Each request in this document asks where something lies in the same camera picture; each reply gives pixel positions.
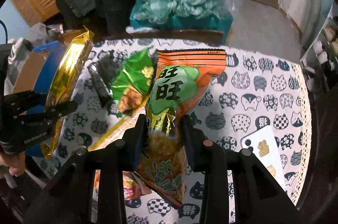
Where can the teal green plastic bag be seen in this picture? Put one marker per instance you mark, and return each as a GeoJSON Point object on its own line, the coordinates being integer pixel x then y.
{"type": "Point", "coordinates": [167, 15]}

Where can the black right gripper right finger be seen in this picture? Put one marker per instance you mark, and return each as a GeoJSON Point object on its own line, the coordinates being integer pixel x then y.
{"type": "Point", "coordinates": [257, 195]}

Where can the small colourful snack packet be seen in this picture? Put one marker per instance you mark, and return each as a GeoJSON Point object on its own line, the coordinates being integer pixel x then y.
{"type": "Point", "coordinates": [133, 186]}

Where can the black snack bar wrapper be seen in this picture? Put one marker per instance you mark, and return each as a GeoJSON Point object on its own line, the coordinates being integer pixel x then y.
{"type": "Point", "coordinates": [103, 73]}

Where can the white shoe rack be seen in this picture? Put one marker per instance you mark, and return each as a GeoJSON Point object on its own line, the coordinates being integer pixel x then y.
{"type": "Point", "coordinates": [319, 61]}

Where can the gold foil snack bag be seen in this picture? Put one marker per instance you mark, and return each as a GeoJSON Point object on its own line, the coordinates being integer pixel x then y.
{"type": "Point", "coordinates": [69, 70]}

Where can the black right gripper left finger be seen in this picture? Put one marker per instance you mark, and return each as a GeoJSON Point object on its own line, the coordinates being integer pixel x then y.
{"type": "Point", "coordinates": [67, 198]}

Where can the white smartphone with stickers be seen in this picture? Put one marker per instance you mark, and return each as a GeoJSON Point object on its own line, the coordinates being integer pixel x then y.
{"type": "Point", "coordinates": [263, 145]}

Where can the orange green rice cracker bag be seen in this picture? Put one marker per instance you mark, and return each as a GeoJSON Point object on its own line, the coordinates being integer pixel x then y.
{"type": "Point", "coordinates": [182, 78]}

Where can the cat pattern tablecloth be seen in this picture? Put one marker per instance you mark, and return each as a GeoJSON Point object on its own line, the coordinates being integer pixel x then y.
{"type": "Point", "coordinates": [254, 91]}

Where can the person's left hand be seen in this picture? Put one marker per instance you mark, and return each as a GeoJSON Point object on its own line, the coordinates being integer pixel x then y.
{"type": "Point", "coordinates": [15, 163]}

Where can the grey white fleece clothing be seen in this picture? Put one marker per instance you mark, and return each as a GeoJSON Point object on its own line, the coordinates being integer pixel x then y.
{"type": "Point", "coordinates": [38, 35]}

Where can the cardboard box with blue edge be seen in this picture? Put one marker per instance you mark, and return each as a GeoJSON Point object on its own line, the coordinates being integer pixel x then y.
{"type": "Point", "coordinates": [38, 71]}

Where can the green snack bag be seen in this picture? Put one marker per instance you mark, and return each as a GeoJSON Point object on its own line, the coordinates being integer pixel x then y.
{"type": "Point", "coordinates": [133, 81]}

